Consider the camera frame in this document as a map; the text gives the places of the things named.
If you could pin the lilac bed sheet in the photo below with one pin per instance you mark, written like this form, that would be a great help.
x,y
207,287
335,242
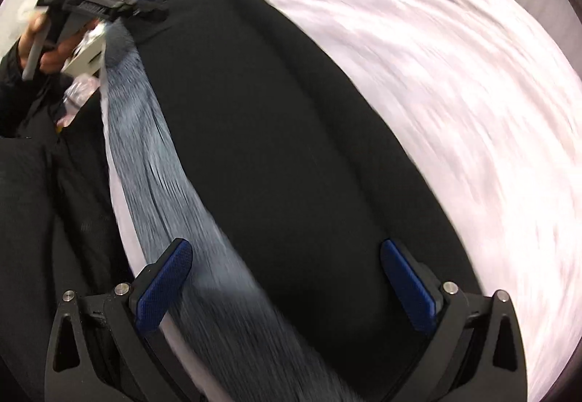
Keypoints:
x,y
445,79

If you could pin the person's black clothing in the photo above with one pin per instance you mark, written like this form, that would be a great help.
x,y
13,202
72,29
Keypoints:
x,y
41,220

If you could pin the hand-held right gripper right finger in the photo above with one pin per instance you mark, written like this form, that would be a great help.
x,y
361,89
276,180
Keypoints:
x,y
409,283

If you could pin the person's left hand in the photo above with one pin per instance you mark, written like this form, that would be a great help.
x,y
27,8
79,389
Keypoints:
x,y
53,56

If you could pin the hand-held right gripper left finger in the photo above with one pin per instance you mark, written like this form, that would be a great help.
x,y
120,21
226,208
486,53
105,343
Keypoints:
x,y
163,279

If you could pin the grey fuzzy cloth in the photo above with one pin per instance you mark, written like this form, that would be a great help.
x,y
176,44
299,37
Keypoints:
x,y
168,183

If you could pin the clear plastic bag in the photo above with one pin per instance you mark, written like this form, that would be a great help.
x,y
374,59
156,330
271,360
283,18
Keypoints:
x,y
77,97

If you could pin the person's left forearm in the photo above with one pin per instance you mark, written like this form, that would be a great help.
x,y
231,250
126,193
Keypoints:
x,y
18,88

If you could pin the white box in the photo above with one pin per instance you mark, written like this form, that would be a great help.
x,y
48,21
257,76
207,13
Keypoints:
x,y
86,54

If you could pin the black pants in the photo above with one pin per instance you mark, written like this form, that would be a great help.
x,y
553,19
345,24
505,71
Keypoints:
x,y
282,165

